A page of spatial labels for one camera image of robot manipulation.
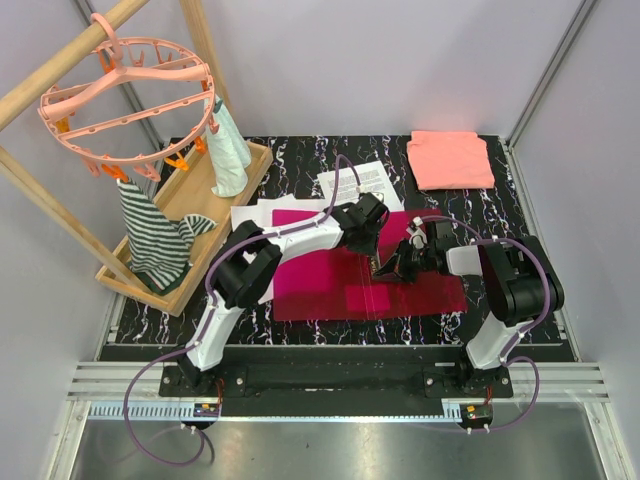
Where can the aluminium front rail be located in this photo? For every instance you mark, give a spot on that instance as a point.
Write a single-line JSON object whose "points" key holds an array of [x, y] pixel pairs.
{"points": [[131, 390]]}

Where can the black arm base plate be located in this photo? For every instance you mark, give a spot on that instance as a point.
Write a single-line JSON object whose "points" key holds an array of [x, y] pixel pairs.
{"points": [[331, 382]]}

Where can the aluminium corner post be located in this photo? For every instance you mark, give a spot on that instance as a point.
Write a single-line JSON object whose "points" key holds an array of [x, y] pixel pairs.
{"points": [[570, 36]]}

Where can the white printed paper sheet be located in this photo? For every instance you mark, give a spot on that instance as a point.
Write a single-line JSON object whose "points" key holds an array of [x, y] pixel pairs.
{"points": [[372, 178]]}

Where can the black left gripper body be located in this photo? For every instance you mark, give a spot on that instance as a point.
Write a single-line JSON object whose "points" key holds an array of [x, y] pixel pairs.
{"points": [[367, 243]]}

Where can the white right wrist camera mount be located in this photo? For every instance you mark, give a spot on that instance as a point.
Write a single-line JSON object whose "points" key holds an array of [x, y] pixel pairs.
{"points": [[417, 234]]}

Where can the folded pink cloth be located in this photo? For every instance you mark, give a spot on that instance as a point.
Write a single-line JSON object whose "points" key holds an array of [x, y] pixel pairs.
{"points": [[449, 161]]}

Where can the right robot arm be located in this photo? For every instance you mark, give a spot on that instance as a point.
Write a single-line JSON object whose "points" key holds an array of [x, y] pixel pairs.
{"points": [[521, 288]]}

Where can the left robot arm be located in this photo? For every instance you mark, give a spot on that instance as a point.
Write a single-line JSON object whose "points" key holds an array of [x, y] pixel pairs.
{"points": [[246, 264]]}

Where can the wooden rack frame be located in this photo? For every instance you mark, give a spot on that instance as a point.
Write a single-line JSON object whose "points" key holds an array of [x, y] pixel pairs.
{"points": [[39, 261]]}

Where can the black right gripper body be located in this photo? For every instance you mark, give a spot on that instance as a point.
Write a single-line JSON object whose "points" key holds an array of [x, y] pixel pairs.
{"points": [[421, 257]]}

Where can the mint green towel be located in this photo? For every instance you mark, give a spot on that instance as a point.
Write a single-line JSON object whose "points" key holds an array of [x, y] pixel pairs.
{"points": [[229, 153]]}

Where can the white form paper sheet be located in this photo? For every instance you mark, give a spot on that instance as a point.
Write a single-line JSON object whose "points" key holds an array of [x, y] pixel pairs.
{"points": [[286, 212]]}

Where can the red plastic clip folder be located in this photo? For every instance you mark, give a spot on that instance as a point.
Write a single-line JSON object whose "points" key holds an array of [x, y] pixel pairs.
{"points": [[337, 285]]}

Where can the pink round clip hanger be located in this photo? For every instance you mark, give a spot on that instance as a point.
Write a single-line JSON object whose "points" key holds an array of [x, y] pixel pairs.
{"points": [[141, 79]]}

